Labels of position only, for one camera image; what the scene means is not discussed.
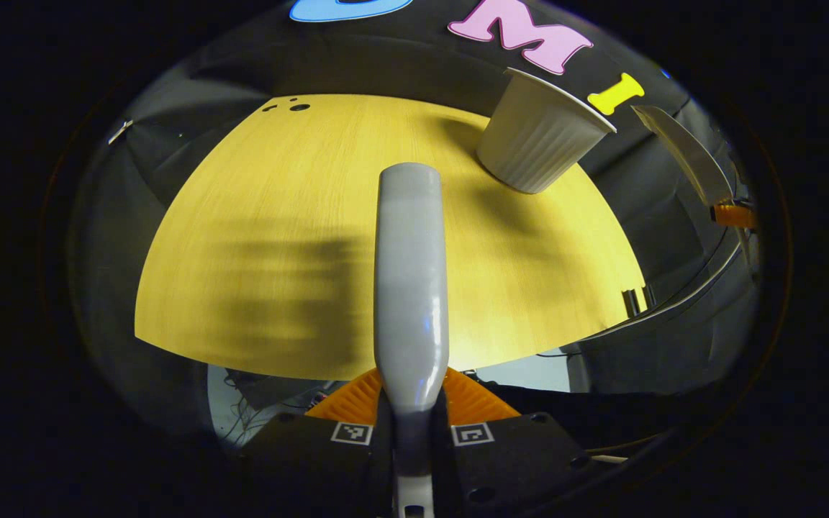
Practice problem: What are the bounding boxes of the white ribbed garbage bin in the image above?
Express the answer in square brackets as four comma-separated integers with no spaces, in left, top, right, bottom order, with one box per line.
[476,67,617,194]

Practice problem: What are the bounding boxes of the wooden desktop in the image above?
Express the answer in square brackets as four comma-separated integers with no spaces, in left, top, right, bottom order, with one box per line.
[134,94,647,381]

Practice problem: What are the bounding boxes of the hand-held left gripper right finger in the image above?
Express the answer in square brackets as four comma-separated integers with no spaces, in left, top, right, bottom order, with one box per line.
[430,367,602,518]

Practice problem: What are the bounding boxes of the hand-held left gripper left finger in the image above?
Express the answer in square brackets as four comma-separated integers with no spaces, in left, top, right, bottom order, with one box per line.
[231,367,395,518]

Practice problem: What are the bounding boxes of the dark cable bundle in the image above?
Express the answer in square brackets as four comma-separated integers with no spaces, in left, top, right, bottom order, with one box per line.
[222,365,330,441]

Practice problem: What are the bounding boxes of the grey plastic dustpan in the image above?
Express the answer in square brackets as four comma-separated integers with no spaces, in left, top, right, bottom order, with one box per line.
[633,105,736,209]

